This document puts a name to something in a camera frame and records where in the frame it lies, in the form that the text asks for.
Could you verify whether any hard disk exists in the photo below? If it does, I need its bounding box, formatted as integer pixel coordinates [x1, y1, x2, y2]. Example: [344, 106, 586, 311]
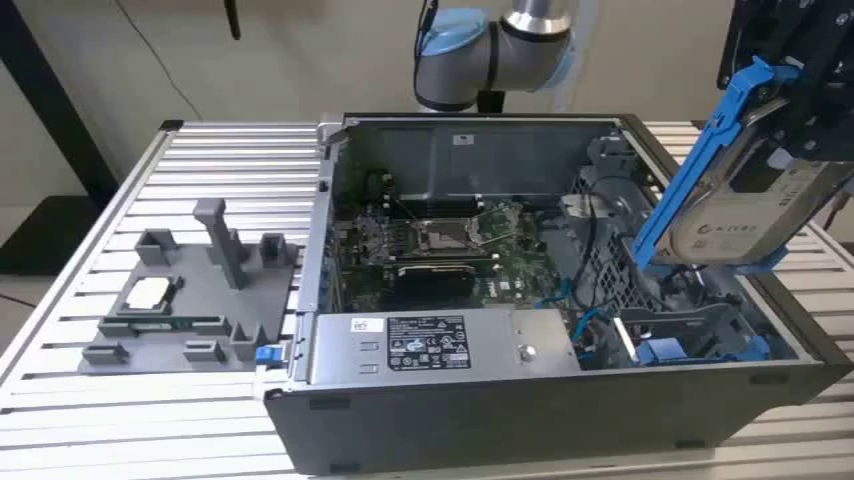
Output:
[630, 54, 854, 276]

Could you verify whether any metal disk bay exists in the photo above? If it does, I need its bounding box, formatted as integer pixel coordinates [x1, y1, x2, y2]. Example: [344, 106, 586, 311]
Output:
[566, 134, 803, 364]

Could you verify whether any metal socket cover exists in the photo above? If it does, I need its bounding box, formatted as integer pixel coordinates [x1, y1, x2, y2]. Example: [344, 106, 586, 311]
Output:
[466, 203, 524, 242]

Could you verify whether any green motherboard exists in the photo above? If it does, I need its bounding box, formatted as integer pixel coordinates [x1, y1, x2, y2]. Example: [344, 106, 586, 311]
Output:
[332, 198, 570, 312]

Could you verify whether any CPU socket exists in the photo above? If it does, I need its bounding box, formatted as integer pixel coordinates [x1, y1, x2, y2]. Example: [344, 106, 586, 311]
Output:
[413, 217, 480, 252]

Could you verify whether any black rectangular board component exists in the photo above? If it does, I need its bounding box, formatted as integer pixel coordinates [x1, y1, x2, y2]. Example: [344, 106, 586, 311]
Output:
[393, 262, 480, 309]

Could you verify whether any silver power supply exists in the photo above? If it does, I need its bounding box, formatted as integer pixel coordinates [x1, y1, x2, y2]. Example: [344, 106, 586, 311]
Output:
[309, 308, 580, 386]

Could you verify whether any open black PC case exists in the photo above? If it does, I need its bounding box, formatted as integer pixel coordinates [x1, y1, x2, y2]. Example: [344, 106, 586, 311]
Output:
[253, 112, 854, 476]

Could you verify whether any black antenna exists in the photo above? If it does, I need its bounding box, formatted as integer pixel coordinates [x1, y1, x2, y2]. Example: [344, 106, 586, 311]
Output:
[222, 0, 243, 41]

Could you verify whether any grey parts rack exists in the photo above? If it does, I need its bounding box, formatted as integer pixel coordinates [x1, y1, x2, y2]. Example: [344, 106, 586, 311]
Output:
[78, 197, 302, 376]

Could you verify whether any green RAM stick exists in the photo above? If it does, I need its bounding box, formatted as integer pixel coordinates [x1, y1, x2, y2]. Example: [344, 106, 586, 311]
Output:
[130, 319, 223, 333]

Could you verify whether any silver CPU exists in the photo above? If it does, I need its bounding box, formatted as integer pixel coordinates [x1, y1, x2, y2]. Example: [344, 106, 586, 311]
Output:
[125, 277, 181, 312]

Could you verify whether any thin black wire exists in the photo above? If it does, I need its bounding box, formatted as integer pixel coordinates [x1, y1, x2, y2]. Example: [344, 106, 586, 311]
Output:
[572, 195, 606, 307]

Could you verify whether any blue plastic bay bracket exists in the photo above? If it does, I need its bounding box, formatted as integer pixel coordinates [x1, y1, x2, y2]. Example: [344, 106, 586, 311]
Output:
[637, 335, 771, 365]

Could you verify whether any blue wire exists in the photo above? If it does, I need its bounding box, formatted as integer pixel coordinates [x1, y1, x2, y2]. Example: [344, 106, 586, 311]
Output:
[538, 293, 620, 354]

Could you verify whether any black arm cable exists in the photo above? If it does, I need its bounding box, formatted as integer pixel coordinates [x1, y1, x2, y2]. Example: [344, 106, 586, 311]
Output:
[417, 0, 437, 47]

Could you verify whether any thin wire locking lever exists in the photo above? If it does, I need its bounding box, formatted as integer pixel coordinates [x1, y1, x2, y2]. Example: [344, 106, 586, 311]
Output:
[392, 196, 424, 222]

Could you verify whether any black stand post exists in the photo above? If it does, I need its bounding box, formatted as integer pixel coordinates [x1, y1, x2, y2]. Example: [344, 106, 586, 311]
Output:
[0, 0, 123, 276]

